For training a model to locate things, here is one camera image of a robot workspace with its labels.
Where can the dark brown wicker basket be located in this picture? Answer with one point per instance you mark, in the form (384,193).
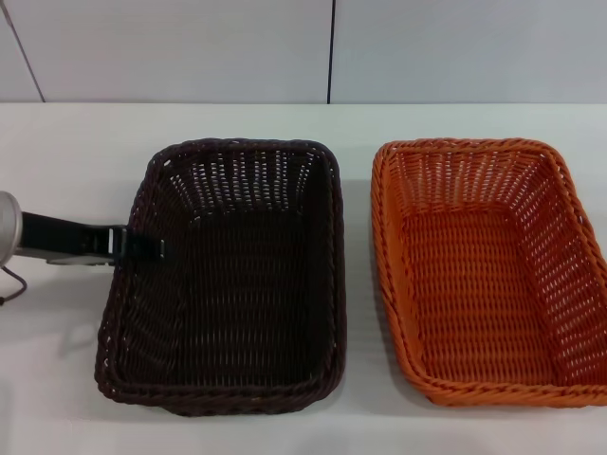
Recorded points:
(246,313)

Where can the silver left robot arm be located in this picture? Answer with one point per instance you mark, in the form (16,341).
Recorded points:
(8,223)

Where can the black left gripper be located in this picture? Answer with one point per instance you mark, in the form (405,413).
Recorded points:
(57,234)

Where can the orange wicker basket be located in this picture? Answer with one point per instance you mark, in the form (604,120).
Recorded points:
(474,294)

